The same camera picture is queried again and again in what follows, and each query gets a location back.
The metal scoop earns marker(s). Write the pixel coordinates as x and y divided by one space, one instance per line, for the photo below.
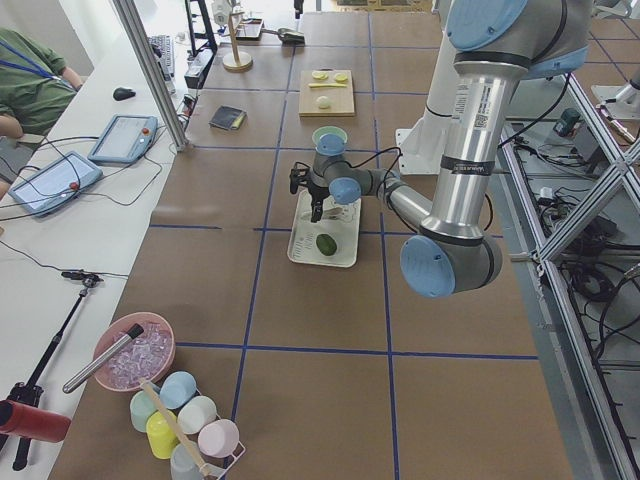
286 36

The wooden mug tree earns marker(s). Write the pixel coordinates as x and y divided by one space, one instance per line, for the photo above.
236 61

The white rectangular tray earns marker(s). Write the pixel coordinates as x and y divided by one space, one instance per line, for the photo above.
302 247

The grey cup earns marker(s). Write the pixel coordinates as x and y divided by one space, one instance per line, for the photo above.
182 466

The blue teach pendant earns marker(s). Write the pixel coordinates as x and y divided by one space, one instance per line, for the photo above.
125 139
55 184

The person in green shirt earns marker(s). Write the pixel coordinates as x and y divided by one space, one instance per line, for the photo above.
37 86

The white wire cup rack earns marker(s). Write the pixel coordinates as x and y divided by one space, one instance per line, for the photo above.
210 467

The pink cup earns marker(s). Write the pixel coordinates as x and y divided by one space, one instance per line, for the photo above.
219 439

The black tripod stick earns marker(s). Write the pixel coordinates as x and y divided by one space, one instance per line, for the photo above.
29 393

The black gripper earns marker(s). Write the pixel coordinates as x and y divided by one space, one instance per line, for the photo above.
317 190

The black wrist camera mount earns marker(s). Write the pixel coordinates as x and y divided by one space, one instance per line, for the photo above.
298 176

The lower lemon slice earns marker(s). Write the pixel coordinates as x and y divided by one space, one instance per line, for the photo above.
319 75

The white steamed bun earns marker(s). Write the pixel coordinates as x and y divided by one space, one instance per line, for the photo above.
323 102

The white cup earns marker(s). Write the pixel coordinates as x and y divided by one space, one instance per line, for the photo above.
196 414

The blue cup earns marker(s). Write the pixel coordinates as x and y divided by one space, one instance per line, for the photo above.
178 388

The red bottle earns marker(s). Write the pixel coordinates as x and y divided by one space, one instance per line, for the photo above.
26 421

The grey and yellow cloth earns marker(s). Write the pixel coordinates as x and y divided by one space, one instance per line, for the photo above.
227 118

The pink bowl with ice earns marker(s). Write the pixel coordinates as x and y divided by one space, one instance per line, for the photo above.
148 356

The near blue teach pendant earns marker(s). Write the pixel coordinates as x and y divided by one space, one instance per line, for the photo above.
55 184

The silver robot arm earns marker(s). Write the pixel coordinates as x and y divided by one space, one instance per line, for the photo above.
498 44

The metal muddler rod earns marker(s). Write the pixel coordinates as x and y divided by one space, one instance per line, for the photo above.
90 369

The aluminium frame post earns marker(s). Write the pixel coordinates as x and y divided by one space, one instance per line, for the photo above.
134 28

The green lime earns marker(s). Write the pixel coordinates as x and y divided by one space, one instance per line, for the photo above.
325 244

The dark tray with glasses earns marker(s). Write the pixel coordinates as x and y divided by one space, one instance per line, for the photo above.
249 29

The light green bowl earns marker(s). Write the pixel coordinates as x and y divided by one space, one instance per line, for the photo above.
329 130

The far blue teach pendant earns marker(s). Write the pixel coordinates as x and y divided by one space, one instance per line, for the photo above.
125 139

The bamboo cutting board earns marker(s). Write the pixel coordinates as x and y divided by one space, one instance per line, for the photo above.
342 99

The yellow plastic knife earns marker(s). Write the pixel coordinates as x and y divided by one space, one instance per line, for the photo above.
318 85

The black computer mouse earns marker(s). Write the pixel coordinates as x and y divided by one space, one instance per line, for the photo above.
122 93

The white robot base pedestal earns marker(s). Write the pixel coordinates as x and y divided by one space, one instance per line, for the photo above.
423 145

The green cup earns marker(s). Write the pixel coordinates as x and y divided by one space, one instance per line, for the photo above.
141 408

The yellow cup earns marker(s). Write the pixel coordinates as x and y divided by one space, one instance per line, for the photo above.
162 440

